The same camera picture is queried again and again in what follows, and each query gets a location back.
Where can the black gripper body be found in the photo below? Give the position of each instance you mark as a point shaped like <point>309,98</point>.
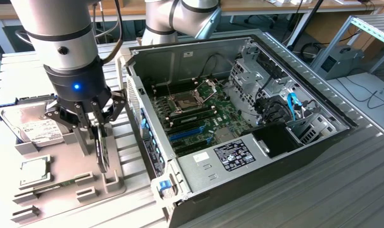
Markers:
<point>78,83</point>

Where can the GPU card with metal bracket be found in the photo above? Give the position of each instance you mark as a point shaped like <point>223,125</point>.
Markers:
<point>103,149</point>

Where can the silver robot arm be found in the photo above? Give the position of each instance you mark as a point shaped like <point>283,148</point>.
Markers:
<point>59,26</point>

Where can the hard disk with blue carrier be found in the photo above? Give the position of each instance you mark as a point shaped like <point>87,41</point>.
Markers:
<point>30,118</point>

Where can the blue card retainer clip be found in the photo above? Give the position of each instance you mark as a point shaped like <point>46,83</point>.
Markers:
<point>145,123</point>
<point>151,135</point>
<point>162,160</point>

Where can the black case latch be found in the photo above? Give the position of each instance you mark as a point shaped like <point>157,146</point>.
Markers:
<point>141,91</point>

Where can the grey parts rack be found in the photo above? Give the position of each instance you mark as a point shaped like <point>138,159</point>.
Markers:
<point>69,166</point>

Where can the RAM slot with white clips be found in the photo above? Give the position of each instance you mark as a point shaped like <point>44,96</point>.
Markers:
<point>186,121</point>
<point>205,111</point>
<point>173,91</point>

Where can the silver CPU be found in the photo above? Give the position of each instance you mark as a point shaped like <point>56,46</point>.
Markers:
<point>35,171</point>

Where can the CPU socket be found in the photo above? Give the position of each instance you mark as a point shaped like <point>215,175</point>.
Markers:
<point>183,102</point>

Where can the green RAM stick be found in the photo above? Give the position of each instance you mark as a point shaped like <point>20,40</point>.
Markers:
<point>66,184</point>
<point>193,118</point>

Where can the blue expansion slot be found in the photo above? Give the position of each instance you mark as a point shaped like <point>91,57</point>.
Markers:
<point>186,134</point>

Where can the long black expansion slot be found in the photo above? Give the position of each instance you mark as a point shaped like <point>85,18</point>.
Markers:
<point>193,142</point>
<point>195,147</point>

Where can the silver socket cover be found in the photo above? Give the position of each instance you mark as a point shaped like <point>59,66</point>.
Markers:
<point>209,84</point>

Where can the blue case release latch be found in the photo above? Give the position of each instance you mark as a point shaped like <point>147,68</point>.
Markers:
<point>165,185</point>

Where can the silver chipset heatsink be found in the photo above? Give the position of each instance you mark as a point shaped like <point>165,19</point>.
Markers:
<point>226,133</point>

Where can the green motherboard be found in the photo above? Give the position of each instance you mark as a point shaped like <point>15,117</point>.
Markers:
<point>230,116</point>

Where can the silver power supply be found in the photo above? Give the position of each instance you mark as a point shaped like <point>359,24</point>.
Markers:
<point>234,154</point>

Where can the silver disk bay cage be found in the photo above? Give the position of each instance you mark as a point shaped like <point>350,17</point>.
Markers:
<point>249,80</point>

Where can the black office chair base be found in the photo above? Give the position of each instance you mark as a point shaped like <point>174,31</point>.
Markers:
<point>262,20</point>

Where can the open PC case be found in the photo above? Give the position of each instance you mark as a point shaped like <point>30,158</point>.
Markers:
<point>274,190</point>

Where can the wooden desk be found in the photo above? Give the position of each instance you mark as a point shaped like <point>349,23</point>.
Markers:
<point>259,8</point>

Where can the black stand pole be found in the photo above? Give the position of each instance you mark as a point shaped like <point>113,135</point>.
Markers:
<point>307,21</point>

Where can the grey cooling unit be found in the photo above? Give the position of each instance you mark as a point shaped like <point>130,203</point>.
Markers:
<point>338,61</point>

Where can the aluminium frame shelf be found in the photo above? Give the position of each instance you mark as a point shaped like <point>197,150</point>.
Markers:
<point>373,26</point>

